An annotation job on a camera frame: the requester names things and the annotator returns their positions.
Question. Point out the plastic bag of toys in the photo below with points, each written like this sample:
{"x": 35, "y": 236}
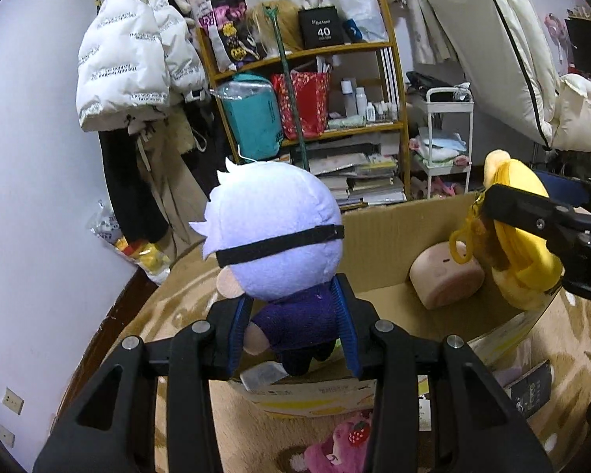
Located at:
{"x": 142, "y": 254}

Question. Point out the yellow duck plush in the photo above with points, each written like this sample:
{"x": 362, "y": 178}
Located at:
{"x": 522, "y": 267}

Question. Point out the beige trench coat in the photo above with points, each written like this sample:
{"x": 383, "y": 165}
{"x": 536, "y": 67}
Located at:
{"x": 179, "y": 198}

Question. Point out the pink toast plush cushion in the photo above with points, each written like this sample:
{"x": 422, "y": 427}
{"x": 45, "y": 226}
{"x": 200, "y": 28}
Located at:
{"x": 439, "y": 280}

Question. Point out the cream office chair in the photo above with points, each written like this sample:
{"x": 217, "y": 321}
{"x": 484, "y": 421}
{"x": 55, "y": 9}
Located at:
{"x": 504, "y": 53}

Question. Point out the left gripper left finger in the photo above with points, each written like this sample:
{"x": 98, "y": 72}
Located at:
{"x": 111, "y": 425}

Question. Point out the pink strawberry bear plush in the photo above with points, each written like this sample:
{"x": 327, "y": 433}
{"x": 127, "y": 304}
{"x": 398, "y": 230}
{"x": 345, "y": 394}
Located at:
{"x": 343, "y": 451}

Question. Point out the white puffer jacket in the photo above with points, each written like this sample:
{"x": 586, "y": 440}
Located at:
{"x": 135, "y": 63}

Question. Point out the black face tissue pack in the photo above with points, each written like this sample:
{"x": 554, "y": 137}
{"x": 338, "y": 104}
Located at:
{"x": 533, "y": 390}

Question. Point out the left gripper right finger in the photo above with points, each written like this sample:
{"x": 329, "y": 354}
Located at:
{"x": 476, "y": 426}

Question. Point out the wooden bookshelf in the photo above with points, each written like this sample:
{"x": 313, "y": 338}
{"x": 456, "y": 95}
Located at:
{"x": 389, "y": 81}

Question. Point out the teal shopping bag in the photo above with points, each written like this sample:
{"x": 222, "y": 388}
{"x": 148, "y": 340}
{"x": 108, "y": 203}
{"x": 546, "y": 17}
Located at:
{"x": 252, "y": 113}

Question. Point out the cardboard box yellow print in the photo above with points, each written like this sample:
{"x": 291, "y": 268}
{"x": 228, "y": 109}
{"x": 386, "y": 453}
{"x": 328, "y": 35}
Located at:
{"x": 380, "y": 246}

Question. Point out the green pole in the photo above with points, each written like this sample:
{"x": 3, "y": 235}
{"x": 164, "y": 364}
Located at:
{"x": 271, "y": 13}

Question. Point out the black box number 40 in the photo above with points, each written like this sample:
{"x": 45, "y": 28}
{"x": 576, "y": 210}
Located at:
{"x": 320, "y": 27}

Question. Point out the white rolling cart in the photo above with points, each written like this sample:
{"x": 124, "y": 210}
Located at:
{"x": 440, "y": 152}

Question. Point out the wall power outlet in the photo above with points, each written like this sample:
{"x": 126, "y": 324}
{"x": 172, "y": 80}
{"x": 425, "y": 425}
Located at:
{"x": 13, "y": 401}

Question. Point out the stack of books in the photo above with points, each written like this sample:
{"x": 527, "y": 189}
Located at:
{"x": 357, "y": 179}

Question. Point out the white-haired blindfold doll plush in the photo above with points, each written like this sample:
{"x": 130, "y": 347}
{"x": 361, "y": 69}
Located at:
{"x": 277, "y": 235}

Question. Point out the red gift bag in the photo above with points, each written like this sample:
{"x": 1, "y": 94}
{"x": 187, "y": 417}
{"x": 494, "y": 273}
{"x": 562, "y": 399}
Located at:
{"x": 312, "y": 93}

